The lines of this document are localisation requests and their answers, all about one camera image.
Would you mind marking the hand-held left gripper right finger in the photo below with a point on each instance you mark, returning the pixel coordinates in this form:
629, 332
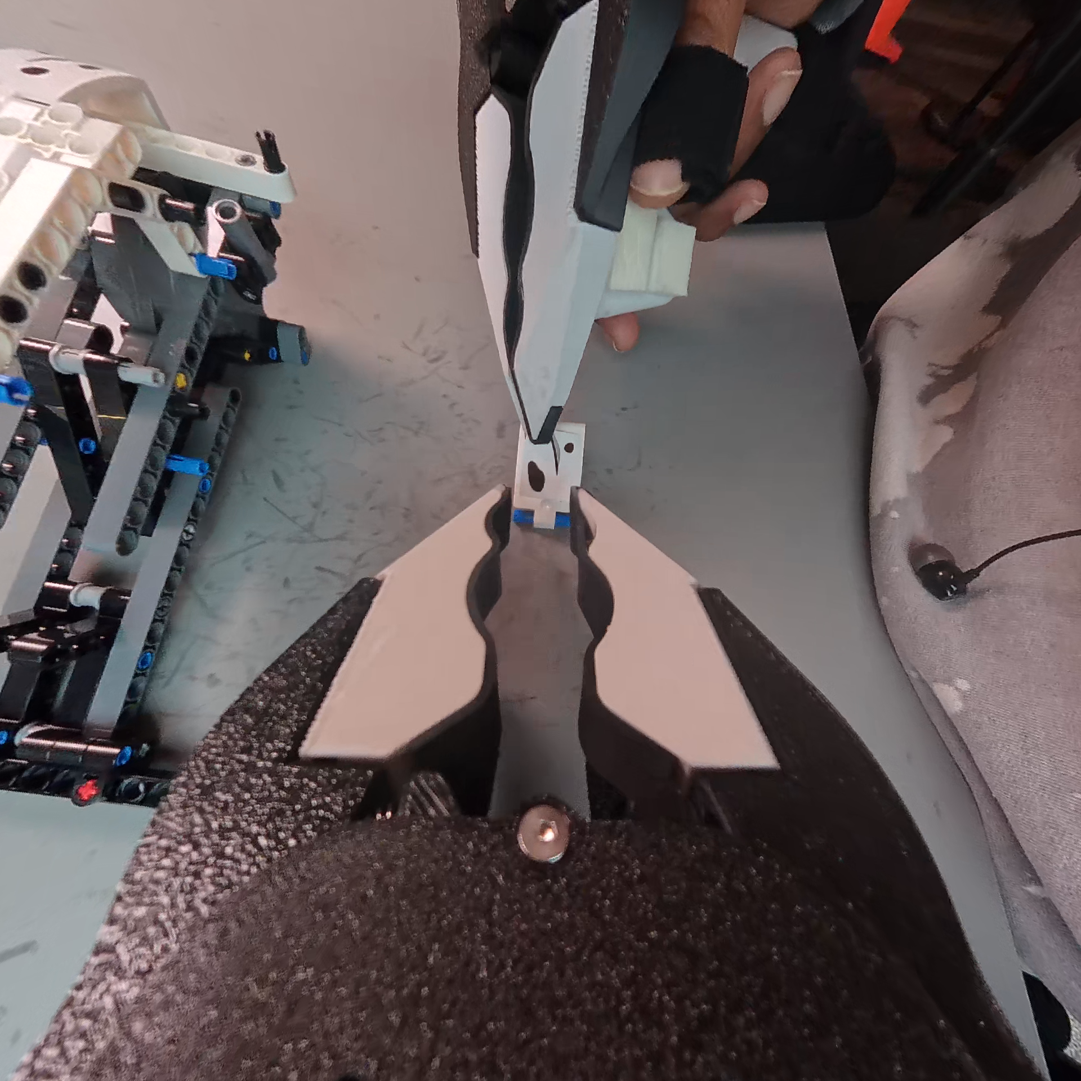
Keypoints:
676, 676

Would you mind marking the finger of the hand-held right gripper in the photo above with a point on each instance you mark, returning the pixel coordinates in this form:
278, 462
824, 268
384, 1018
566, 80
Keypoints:
557, 253
490, 211

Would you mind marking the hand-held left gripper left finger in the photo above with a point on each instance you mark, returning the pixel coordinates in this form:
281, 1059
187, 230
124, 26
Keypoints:
405, 676

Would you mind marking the white curved brick panel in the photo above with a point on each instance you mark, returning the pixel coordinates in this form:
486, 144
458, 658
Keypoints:
549, 502

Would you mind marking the small peeled sticker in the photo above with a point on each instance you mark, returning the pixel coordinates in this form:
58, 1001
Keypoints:
536, 473

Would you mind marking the brick-built truck chassis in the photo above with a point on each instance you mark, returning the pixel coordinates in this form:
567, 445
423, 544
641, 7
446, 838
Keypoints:
127, 380

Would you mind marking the grey desk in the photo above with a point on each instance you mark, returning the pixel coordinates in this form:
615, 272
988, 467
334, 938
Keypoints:
760, 422

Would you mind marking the person's right hand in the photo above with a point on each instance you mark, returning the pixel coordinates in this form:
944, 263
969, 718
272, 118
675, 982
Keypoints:
773, 84

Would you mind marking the orange plastic object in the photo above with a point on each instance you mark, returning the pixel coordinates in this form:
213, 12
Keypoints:
891, 25

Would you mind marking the black clip-on microphone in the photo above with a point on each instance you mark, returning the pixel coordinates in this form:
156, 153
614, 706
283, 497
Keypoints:
937, 574

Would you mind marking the grey bleached hoodie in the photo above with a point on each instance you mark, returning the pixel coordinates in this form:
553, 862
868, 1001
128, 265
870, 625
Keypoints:
996, 422

